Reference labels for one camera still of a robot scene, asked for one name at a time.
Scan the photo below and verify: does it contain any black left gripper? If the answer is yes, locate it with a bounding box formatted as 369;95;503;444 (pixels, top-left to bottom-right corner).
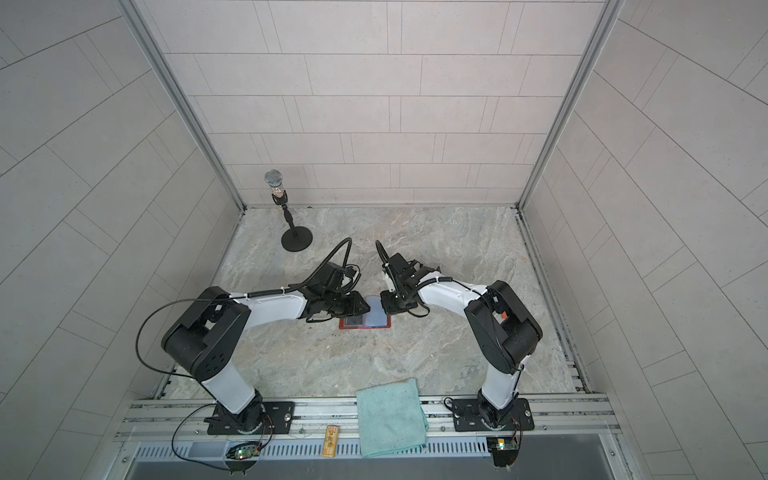
322;291;375;318

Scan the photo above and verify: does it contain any red card holder wallet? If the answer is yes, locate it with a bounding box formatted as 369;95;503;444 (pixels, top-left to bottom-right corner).
339;296;391;330

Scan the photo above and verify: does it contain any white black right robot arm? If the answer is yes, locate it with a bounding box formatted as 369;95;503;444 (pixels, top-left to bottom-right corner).
379;250;543;430

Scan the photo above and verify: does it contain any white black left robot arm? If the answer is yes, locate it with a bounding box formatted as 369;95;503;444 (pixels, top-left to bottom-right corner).
161;262;370;434

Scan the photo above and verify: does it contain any microphone on black stand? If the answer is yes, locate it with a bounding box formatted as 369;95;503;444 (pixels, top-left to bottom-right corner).
264;169;313;252

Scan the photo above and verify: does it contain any teal folded cloth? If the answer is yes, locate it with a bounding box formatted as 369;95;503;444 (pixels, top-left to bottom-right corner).
356;378;428;458

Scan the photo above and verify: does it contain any small wooden block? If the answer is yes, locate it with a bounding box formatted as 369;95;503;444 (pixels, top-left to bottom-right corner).
321;425;340;458

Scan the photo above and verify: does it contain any left green circuit board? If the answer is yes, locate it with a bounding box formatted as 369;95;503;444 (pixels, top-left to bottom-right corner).
226;442;261;461

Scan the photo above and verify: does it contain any green circuit board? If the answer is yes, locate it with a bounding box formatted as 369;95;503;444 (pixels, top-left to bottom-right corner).
486;437;520;468
226;442;261;461

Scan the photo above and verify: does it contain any right green circuit board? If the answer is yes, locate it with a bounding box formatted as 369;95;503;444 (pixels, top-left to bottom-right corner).
486;437;520;468

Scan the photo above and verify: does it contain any aluminium corner profile right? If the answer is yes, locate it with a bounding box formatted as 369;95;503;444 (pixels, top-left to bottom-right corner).
517;0;624;212

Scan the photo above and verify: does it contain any aluminium corner profile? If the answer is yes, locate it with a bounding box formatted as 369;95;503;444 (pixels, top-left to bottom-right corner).
116;0;247;214
517;0;624;212

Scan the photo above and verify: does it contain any aluminium corner profile left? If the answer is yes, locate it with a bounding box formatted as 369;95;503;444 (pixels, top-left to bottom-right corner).
116;0;247;214

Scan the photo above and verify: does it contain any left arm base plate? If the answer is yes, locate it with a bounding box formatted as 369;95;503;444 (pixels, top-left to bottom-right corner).
204;400;295;435

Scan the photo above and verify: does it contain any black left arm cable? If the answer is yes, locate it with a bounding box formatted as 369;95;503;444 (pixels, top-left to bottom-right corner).
135;296;211;380

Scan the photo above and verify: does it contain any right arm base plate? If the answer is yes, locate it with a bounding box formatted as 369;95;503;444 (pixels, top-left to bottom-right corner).
443;395;535;432

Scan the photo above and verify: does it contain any aluminium rail frame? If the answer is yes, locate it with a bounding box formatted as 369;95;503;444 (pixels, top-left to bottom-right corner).
113;393;620;442

